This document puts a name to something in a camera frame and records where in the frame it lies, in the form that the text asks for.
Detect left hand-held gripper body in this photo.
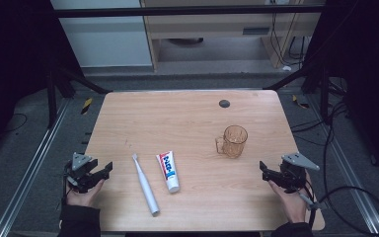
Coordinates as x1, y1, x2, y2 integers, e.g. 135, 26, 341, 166
63, 151, 99, 194

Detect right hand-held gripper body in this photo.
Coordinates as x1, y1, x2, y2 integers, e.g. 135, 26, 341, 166
277, 152, 321, 195

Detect amber glass mug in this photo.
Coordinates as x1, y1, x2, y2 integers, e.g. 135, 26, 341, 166
214, 124, 249, 159

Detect white electric toothbrush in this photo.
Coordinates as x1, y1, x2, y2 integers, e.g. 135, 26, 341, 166
131, 152, 161, 218

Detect person's left hand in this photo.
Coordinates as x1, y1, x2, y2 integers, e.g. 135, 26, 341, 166
66, 179, 106, 208

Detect person's right hand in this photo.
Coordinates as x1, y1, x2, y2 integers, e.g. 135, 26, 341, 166
268, 172, 313, 224

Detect yellow black tape piece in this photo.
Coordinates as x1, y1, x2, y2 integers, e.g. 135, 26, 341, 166
80, 97, 94, 116
291, 94, 311, 110

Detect white toothpaste tube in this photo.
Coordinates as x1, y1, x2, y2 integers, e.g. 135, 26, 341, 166
155, 150, 182, 195

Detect black metal stand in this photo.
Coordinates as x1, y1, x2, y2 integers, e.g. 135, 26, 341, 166
263, 62, 331, 123
44, 63, 114, 130

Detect dark curtain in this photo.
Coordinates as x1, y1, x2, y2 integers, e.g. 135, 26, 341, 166
0, 0, 83, 162
304, 0, 379, 184

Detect white cabinet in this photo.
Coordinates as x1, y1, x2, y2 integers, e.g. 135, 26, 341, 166
50, 0, 153, 69

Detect light wooden desk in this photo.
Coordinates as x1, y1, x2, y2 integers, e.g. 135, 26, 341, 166
140, 0, 324, 72

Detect aluminium floor rail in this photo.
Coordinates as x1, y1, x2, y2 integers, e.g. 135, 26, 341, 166
0, 98, 71, 237
309, 95, 379, 237

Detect black floor cables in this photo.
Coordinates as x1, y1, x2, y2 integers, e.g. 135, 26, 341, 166
290, 101, 349, 147

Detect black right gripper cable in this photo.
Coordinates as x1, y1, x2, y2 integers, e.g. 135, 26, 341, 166
295, 186, 379, 237

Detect thin black floor cable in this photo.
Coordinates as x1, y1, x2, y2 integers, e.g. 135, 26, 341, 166
0, 113, 29, 135

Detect black hanging desk cables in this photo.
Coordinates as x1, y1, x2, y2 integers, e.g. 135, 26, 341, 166
268, 12, 311, 67

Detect black horizontal frame bar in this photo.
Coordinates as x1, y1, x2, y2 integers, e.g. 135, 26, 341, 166
53, 5, 326, 19

